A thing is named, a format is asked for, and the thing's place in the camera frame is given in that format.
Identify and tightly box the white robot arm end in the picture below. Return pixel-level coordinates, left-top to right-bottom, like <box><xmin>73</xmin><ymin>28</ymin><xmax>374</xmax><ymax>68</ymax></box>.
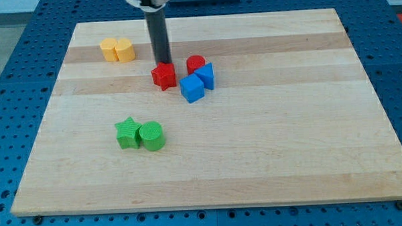
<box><xmin>125</xmin><ymin>0</ymin><xmax>170</xmax><ymax>13</ymax></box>

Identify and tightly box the red star block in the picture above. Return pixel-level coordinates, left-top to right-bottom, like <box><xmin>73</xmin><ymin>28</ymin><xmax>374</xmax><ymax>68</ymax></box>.
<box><xmin>151</xmin><ymin>62</ymin><xmax>177</xmax><ymax>91</ymax></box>

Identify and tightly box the green star block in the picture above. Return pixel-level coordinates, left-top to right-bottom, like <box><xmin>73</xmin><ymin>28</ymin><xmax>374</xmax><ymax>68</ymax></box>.
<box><xmin>115</xmin><ymin>117</ymin><xmax>142</xmax><ymax>150</ymax></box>

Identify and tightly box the blue cube block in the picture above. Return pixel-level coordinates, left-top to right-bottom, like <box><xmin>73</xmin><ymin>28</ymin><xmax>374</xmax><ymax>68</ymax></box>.
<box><xmin>179</xmin><ymin>74</ymin><xmax>205</xmax><ymax>103</ymax></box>

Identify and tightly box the blue triangle block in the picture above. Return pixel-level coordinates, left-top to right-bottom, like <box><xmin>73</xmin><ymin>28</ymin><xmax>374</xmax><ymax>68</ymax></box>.
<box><xmin>194</xmin><ymin>63</ymin><xmax>215</xmax><ymax>90</ymax></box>

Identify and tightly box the red cylinder block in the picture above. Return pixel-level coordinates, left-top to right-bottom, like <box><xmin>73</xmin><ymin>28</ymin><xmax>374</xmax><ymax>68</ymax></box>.
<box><xmin>186</xmin><ymin>55</ymin><xmax>206</xmax><ymax>74</ymax></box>

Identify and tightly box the green cylinder block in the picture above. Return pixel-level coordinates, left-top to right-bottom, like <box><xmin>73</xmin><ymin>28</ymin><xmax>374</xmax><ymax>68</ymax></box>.
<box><xmin>139</xmin><ymin>121</ymin><xmax>165</xmax><ymax>152</ymax></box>

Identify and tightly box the wooden board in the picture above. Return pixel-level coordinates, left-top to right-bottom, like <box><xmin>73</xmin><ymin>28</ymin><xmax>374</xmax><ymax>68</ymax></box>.
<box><xmin>11</xmin><ymin>9</ymin><xmax>402</xmax><ymax>217</ymax></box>

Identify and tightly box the yellow block right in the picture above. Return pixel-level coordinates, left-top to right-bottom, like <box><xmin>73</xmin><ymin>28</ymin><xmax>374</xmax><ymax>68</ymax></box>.
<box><xmin>115</xmin><ymin>38</ymin><xmax>136</xmax><ymax>62</ymax></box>

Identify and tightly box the yellow block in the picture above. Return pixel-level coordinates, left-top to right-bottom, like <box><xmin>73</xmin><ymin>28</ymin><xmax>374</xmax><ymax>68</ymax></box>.
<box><xmin>115</xmin><ymin>38</ymin><xmax>136</xmax><ymax>62</ymax></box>
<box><xmin>99</xmin><ymin>38</ymin><xmax>119</xmax><ymax>62</ymax></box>

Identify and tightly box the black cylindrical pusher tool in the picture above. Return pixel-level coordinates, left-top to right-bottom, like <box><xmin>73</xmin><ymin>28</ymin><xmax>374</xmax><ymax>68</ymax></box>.
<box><xmin>145</xmin><ymin>8</ymin><xmax>172</xmax><ymax>64</ymax></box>

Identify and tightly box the yellow block left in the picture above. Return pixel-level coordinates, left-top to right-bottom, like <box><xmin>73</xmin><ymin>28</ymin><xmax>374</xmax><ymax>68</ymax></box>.
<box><xmin>99</xmin><ymin>38</ymin><xmax>119</xmax><ymax>62</ymax></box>

